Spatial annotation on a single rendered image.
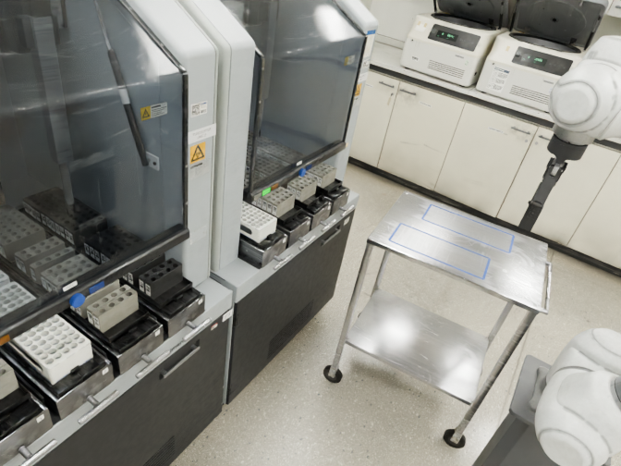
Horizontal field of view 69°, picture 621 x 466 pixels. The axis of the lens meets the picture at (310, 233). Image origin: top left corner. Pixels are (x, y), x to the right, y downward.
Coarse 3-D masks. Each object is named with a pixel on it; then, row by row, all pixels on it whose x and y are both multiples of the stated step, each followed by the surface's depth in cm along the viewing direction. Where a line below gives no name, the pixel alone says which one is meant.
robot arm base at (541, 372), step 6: (540, 366) 137; (540, 372) 135; (546, 372) 135; (540, 378) 133; (540, 384) 130; (534, 390) 130; (540, 390) 128; (534, 396) 128; (540, 396) 127; (534, 402) 126; (534, 408) 124
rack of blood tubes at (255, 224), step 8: (248, 208) 156; (256, 208) 156; (248, 216) 152; (256, 216) 152; (264, 216) 153; (272, 216) 154; (240, 224) 157; (248, 224) 148; (256, 224) 148; (264, 224) 149; (272, 224) 151; (240, 232) 151; (248, 232) 154; (256, 232) 147; (264, 232) 149; (272, 232) 154; (256, 240) 149
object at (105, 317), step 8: (120, 296) 111; (128, 296) 112; (136, 296) 114; (112, 304) 110; (120, 304) 110; (128, 304) 113; (136, 304) 115; (96, 312) 106; (104, 312) 107; (112, 312) 109; (120, 312) 111; (128, 312) 114; (96, 320) 106; (104, 320) 108; (112, 320) 110; (120, 320) 113; (104, 328) 109
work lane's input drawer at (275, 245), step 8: (280, 232) 155; (240, 240) 150; (248, 240) 150; (264, 240) 150; (272, 240) 150; (280, 240) 153; (240, 248) 152; (248, 248) 150; (256, 248) 148; (264, 248) 147; (272, 248) 150; (280, 248) 156; (256, 256) 149; (264, 256) 148; (272, 256) 153; (288, 256) 155; (264, 264) 151; (280, 264) 151
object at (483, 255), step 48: (384, 240) 161; (432, 240) 165; (480, 240) 171; (528, 240) 176; (480, 288) 149; (528, 288) 151; (384, 336) 197; (432, 336) 202; (480, 336) 207; (432, 384) 180
